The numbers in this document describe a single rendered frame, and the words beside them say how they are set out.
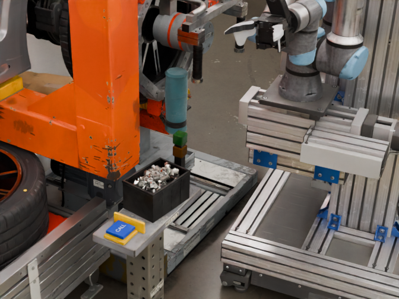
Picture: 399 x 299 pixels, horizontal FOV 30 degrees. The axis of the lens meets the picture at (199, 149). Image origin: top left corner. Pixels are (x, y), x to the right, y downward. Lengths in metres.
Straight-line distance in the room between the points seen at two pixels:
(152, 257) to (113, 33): 0.81
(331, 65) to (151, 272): 0.94
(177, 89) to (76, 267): 0.77
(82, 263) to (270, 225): 0.74
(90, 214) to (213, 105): 1.71
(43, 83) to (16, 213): 2.05
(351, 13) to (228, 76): 2.31
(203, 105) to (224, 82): 0.34
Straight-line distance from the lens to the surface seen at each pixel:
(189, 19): 2.69
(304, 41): 2.15
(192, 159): 3.46
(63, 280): 2.70
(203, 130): 3.99
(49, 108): 2.68
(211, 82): 4.51
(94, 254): 2.81
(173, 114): 2.92
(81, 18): 2.40
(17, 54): 2.84
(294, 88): 2.51
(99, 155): 2.58
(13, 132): 2.83
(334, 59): 2.41
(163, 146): 3.39
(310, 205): 3.08
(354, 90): 2.69
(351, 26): 2.38
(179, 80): 2.85
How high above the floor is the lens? 1.95
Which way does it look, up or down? 31 degrees down
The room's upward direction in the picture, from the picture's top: 2 degrees clockwise
